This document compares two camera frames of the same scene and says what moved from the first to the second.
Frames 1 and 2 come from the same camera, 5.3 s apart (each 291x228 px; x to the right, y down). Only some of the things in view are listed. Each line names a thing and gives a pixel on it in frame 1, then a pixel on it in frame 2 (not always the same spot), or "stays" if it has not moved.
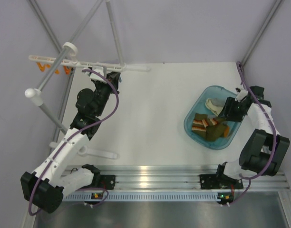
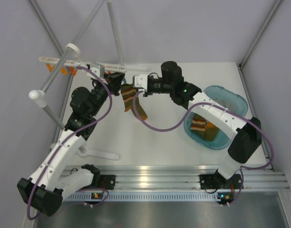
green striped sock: (213, 132) → (128, 91)
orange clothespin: (67, 70) → (73, 72)
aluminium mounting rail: (169, 177) stays
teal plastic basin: (195, 103) stays
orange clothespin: (42, 68) → (50, 68)
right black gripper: (227, 112) → (148, 93)
